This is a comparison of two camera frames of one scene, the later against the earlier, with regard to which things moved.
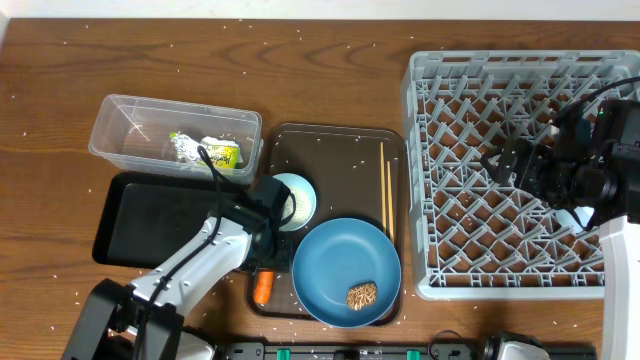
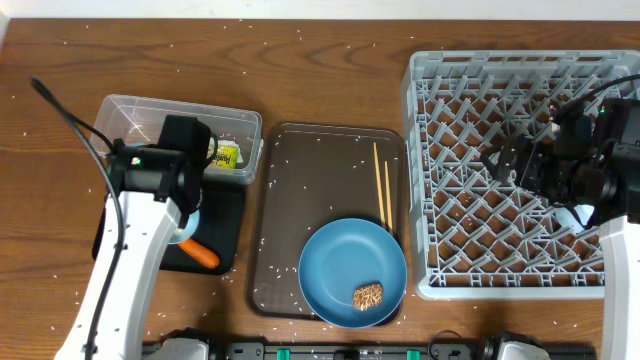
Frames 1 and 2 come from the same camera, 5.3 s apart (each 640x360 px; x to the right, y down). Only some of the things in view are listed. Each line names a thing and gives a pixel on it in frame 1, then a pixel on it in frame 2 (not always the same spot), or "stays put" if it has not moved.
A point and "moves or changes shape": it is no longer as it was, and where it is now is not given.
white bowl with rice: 305,195 -> 183,234
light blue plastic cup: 568,220 stays put
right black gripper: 534,156 stays put
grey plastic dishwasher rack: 466,234 stays put
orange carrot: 263,288 moves or changes shape
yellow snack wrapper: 225,156 stays put
